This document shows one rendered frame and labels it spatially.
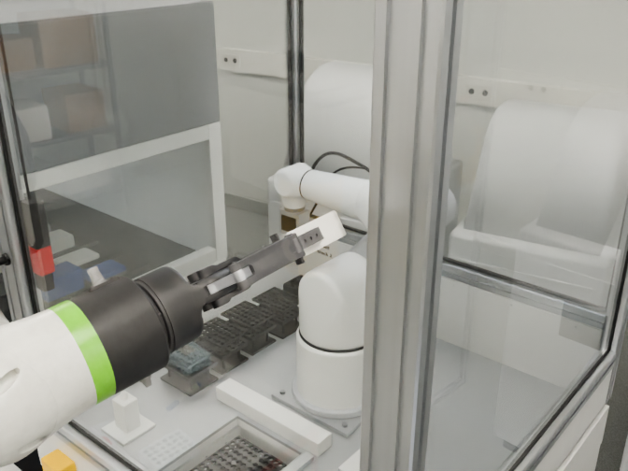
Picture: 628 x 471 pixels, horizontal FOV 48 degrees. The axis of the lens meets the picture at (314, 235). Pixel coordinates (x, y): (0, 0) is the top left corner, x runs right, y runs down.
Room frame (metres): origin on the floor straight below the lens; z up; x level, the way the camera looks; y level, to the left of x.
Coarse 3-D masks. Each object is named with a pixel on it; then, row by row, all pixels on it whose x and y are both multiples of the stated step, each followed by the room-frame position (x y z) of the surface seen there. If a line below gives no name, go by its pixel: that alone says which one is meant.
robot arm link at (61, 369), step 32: (0, 320) 0.53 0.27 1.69; (32, 320) 0.49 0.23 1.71; (64, 320) 0.49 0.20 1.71; (0, 352) 0.45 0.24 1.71; (32, 352) 0.46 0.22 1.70; (64, 352) 0.47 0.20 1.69; (96, 352) 0.48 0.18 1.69; (0, 384) 0.43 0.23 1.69; (32, 384) 0.44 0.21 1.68; (64, 384) 0.46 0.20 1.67; (96, 384) 0.47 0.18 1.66; (0, 416) 0.42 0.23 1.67; (32, 416) 0.43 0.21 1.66; (64, 416) 0.45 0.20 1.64; (0, 448) 0.41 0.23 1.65; (32, 448) 0.43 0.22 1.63
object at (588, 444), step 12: (600, 420) 1.36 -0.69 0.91; (588, 432) 1.31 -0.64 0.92; (600, 432) 1.38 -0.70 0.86; (48, 444) 1.29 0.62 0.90; (60, 444) 1.26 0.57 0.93; (576, 444) 1.27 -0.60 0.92; (588, 444) 1.31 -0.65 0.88; (600, 444) 1.40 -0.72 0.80; (72, 456) 1.23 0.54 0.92; (576, 456) 1.25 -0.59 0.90; (588, 456) 1.33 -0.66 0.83; (84, 468) 1.20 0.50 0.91; (96, 468) 1.16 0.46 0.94; (564, 468) 1.19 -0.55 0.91; (576, 468) 1.26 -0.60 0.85
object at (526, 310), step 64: (512, 0) 0.83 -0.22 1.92; (576, 0) 0.98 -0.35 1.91; (512, 64) 0.84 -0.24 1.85; (576, 64) 1.01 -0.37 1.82; (512, 128) 0.86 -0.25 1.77; (576, 128) 1.04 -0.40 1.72; (512, 192) 0.88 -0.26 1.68; (576, 192) 1.07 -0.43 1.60; (448, 256) 0.75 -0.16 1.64; (512, 256) 0.90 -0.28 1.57; (576, 256) 1.12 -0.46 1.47; (448, 320) 0.76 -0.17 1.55; (512, 320) 0.92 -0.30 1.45; (576, 320) 1.17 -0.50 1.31; (448, 384) 0.78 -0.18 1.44; (512, 384) 0.95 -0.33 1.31; (576, 384) 1.23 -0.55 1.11; (448, 448) 0.79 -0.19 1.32; (512, 448) 0.98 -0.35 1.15
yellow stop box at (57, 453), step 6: (54, 450) 1.25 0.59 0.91; (60, 450) 1.26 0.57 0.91; (48, 456) 1.24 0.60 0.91; (54, 456) 1.24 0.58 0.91; (60, 456) 1.24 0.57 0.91; (66, 456) 1.24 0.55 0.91; (42, 462) 1.22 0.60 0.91; (48, 462) 1.22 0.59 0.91; (54, 462) 1.22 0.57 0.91; (60, 462) 1.22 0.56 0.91; (66, 462) 1.22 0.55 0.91; (72, 462) 1.22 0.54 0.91; (48, 468) 1.21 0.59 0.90; (54, 468) 1.20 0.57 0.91; (60, 468) 1.20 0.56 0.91; (66, 468) 1.20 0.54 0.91; (72, 468) 1.21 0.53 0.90
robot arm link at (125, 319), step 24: (96, 288) 0.54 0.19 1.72; (120, 288) 0.53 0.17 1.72; (96, 312) 0.51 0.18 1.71; (120, 312) 0.51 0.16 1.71; (144, 312) 0.52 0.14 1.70; (120, 336) 0.50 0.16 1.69; (144, 336) 0.51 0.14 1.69; (120, 360) 0.49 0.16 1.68; (144, 360) 0.50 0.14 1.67; (120, 384) 0.49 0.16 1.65; (144, 384) 0.52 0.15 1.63
